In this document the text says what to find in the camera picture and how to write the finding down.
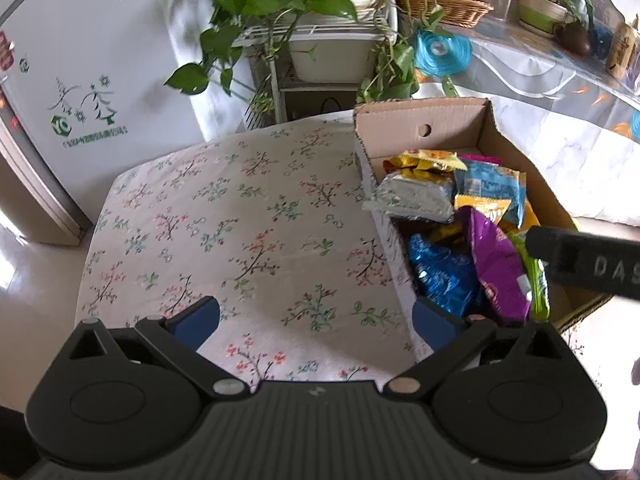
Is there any green snack packet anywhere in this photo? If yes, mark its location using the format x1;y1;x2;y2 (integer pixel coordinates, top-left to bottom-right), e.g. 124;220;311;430
519;231;552;322

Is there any teal ribbon roll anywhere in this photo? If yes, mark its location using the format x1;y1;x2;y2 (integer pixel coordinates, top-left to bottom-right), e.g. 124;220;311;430
414;28;474;78

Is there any beige cylindrical can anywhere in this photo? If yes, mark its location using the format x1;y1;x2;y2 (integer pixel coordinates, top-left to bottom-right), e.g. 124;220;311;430
604;21;639;79

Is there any floral tablecloth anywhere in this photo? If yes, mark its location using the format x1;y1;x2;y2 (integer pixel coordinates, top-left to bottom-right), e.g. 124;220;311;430
74;111;603;384

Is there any white fridge with tree print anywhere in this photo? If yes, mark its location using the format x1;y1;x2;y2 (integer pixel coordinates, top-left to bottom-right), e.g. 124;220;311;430
0;0;207;247

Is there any brown teapot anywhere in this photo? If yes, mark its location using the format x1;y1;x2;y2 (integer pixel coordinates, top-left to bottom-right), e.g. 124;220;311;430
551;21;594;57

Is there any white plant stand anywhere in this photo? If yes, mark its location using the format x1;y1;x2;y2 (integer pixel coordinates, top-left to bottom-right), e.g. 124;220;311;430
231;0;402;127

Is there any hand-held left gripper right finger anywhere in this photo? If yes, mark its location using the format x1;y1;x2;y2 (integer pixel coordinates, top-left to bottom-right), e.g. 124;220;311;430
382;296;568;403

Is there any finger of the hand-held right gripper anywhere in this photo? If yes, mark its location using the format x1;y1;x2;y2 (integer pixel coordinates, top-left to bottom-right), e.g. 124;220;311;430
526;225;640;304

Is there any light blue snack packet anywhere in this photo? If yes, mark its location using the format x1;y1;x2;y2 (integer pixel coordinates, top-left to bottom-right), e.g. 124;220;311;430
453;159;529;229

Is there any blue snack bag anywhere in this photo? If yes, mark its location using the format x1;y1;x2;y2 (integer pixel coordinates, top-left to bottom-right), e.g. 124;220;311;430
406;231;484;319

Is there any yellow waffle snack packet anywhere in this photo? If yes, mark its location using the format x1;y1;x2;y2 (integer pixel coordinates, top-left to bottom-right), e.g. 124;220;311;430
381;148;469;174

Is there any wicker basket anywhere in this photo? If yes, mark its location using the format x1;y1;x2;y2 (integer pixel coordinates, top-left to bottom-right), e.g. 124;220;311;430
391;0;494;29

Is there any grey printed table cover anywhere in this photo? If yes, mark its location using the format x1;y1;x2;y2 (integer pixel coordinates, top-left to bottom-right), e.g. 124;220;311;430
449;29;640;162

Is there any cardboard box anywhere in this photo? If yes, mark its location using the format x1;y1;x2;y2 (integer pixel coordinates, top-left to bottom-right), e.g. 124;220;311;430
351;96;615;367

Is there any large yellow snack bag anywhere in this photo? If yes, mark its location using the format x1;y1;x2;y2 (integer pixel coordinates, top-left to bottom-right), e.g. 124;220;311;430
519;199;542;232

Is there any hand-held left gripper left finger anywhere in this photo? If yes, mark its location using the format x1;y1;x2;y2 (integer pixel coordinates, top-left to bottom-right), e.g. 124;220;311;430
67;296;248;401

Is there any magenta snack packet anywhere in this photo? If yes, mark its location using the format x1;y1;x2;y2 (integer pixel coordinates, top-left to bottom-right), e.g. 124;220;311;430
456;153;504;167

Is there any white planter pot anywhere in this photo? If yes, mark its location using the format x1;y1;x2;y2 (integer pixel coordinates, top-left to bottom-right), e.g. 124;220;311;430
286;34;384;84

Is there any silver foil snack packet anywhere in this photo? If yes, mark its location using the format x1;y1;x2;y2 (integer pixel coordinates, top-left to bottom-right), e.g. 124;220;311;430
360;168;458;224

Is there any purple snack bag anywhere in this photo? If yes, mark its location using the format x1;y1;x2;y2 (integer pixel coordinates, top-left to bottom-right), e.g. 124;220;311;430
454;205;533;324

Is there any small yellow snack packet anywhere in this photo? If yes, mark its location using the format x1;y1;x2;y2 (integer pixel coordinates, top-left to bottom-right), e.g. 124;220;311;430
453;194;514;224

